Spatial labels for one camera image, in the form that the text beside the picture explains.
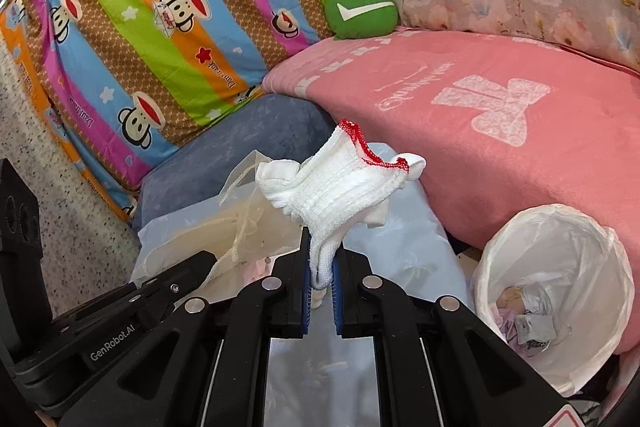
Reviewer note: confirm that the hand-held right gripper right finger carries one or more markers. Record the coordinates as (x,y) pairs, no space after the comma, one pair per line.
(337,307)

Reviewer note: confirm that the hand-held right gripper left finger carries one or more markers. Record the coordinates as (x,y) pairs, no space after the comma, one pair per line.
(305,292)

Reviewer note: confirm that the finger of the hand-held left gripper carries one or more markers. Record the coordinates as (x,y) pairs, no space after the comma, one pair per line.
(185,277)

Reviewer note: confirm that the sheer beige bag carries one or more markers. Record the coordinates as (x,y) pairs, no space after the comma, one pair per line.
(200,232)

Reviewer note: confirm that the white knit glove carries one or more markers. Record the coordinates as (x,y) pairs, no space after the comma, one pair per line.
(340,197)

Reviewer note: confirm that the bin with white bag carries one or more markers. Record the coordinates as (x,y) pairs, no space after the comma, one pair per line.
(575,257)

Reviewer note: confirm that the blue-grey cushion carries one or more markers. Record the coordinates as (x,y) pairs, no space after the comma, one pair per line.
(225,142)

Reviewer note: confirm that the pink blanket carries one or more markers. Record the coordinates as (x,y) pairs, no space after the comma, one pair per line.
(500,157)

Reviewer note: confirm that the colourful monkey striped pillow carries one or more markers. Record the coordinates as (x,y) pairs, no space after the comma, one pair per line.
(150,32)

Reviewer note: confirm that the green round cushion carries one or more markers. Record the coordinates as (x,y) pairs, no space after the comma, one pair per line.
(360,14)

